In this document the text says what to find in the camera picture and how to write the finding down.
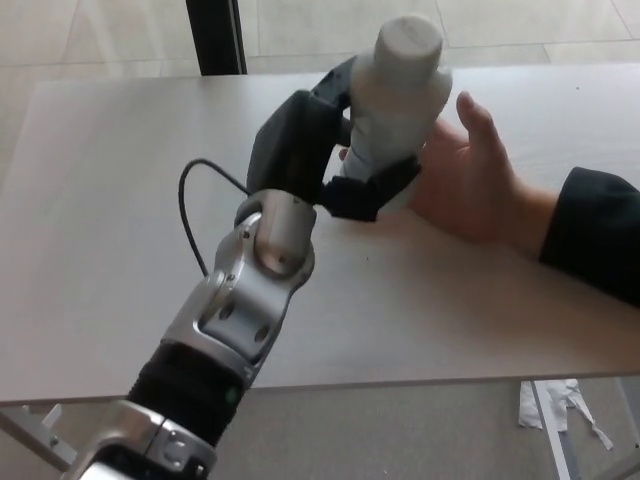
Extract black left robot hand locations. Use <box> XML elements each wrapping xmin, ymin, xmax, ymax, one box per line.
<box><xmin>247</xmin><ymin>56</ymin><xmax>422</xmax><ymax>224</ymax></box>

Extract white metal bracket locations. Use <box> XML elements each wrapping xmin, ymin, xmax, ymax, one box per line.
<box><xmin>21</xmin><ymin>403</ymin><xmax>64</xmax><ymax>432</ymax></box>

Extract white table leg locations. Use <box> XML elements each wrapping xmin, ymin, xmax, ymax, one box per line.
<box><xmin>529</xmin><ymin>382</ymin><xmax>577</xmax><ymax>480</ymax></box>

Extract crumpled white paper scrap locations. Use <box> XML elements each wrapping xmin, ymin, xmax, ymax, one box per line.
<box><xmin>517</xmin><ymin>379</ymin><xmax>616</xmax><ymax>454</ymax></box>

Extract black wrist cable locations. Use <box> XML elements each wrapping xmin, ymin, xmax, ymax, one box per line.
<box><xmin>178</xmin><ymin>158</ymin><xmax>251</xmax><ymax>277</ymax></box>

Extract grey diagonal table brace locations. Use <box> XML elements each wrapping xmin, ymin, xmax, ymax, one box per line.
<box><xmin>0</xmin><ymin>407</ymin><xmax>80</xmax><ymax>474</ymax></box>

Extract bare human hand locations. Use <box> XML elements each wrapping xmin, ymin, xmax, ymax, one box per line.
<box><xmin>337</xmin><ymin>90</ymin><xmax>559</xmax><ymax>259</ymax></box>

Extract forearm in black sleeve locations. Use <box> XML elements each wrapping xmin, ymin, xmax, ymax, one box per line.
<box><xmin>538</xmin><ymin>166</ymin><xmax>640</xmax><ymax>307</ymax></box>

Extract white plastic bottle with cap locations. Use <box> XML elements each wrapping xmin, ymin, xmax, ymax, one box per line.
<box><xmin>338</xmin><ymin>14</ymin><xmax>455</xmax><ymax>217</ymax></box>

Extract black vertical pillar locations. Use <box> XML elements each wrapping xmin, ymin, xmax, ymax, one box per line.
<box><xmin>185</xmin><ymin>0</ymin><xmax>249</xmax><ymax>78</ymax></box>

